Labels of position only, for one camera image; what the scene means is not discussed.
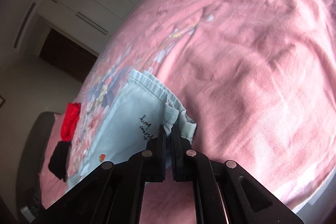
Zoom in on red garment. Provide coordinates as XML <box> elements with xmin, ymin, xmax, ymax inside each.
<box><xmin>60</xmin><ymin>102</ymin><xmax>82</xmax><ymax>142</ymax></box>

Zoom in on light blue denim pants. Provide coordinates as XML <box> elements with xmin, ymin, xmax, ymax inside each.
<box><xmin>67</xmin><ymin>69</ymin><xmax>197</xmax><ymax>188</ymax></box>

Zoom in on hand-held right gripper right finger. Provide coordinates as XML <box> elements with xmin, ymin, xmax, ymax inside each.
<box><xmin>170</xmin><ymin>126</ymin><xmax>304</xmax><ymax>224</ymax></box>

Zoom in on black garment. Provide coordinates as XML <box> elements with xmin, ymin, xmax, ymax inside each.
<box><xmin>48</xmin><ymin>140</ymin><xmax>72</xmax><ymax>182</ymax></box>

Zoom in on dark wooden door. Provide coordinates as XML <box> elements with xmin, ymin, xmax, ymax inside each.
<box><xmin>39</xmin><ymin>28</ymin><xmax>99</xmax><ymax>83</ymax></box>

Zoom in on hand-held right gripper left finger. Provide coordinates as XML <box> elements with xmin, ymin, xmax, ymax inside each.
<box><xmin>31</xmin><ymin>125</ymin><xmax>168</xmax><ymax>224</ymax></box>

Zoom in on pink floral bedspread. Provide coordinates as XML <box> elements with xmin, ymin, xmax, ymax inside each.
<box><xmin>37</xmin><ymin>0</ymin><xmax>336</xmax><ymax>224</ymax></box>

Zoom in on grey bed headboard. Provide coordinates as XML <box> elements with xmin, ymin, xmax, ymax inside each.
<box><xmin>14</xmin><ymin>111</ymin><xmax>57</xmax><ymax>216</ymax></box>

